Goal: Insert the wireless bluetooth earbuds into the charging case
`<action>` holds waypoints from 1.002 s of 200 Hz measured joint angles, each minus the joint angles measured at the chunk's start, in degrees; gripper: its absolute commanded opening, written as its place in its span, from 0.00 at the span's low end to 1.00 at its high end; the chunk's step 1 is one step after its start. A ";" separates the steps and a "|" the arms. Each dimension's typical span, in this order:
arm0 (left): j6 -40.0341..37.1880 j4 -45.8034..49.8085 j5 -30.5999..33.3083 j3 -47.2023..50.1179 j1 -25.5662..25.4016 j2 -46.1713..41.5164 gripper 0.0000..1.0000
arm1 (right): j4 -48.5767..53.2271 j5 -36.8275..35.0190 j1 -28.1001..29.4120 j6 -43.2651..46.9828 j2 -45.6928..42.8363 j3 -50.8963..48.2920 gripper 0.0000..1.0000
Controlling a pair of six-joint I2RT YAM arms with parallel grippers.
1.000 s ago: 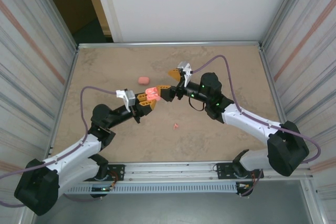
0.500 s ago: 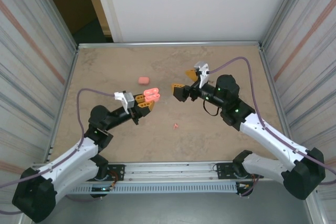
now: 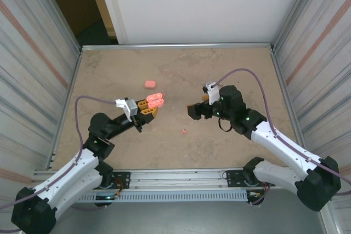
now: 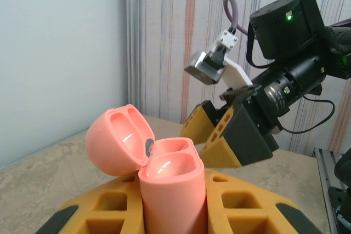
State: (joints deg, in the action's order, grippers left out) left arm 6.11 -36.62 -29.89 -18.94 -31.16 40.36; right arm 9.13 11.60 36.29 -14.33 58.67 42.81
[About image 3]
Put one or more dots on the pink earbud charging case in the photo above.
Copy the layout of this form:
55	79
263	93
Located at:
155	103
150	84

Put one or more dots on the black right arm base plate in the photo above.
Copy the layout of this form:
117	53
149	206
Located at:
233	177

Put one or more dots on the aluminium table frame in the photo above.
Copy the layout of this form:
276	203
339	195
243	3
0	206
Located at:
178	46

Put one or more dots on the black base electronics box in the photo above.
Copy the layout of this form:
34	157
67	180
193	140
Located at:
253	195
104	197

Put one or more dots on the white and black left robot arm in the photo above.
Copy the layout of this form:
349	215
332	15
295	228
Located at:
71	179

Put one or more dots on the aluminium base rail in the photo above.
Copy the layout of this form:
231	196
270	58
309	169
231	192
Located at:
178	179

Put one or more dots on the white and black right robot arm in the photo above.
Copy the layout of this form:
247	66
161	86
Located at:
279	149

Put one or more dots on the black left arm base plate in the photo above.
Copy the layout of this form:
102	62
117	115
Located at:
123	179

